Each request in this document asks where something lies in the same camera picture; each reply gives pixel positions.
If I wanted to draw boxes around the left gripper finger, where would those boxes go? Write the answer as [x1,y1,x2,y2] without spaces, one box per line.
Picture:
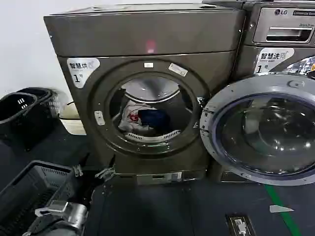
[72,152,91,178]
[94,154,117,179]

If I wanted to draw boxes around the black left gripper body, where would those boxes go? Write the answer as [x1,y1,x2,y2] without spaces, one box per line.
[68,175,98,207]

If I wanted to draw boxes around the black slatted laundry basket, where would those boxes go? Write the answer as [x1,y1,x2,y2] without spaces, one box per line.
[0,160,80,236]

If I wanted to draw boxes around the white plastic tub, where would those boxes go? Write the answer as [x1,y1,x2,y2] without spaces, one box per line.
[58,100,87,136]

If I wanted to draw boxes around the white garment with red print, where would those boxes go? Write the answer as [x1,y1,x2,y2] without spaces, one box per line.
[117,102,155,135]

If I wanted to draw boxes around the dark blue garment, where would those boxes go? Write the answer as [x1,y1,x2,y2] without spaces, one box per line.
[137,109,171,129]

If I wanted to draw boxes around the black oval plastic basket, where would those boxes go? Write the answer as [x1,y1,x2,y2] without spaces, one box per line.
[15,87,63,116]
[0,92,58,151]

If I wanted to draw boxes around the white dryer number sticker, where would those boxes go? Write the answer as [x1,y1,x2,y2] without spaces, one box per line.
[66,57,101,89]

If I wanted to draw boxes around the metal floor socket plate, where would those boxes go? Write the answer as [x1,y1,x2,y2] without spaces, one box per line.
[224,213,254,236]

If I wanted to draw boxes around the grey front-loading dryer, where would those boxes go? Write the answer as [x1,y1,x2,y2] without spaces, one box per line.
[43,4,247,185]

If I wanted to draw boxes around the round glass dryer door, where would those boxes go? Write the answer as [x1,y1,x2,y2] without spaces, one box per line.
[199,73,315,187]

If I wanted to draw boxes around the white floor marker sticker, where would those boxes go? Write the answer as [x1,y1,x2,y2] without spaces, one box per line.
[269,205,295,214]

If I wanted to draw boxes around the green floor tape line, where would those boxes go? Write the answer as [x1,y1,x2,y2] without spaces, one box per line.
[264,183,304,236]

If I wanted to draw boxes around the white washer number sticker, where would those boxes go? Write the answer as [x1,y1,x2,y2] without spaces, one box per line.
[255,47,295,75]

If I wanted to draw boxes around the grey washing machine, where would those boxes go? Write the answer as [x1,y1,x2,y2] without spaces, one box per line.
[201,0,315,183]

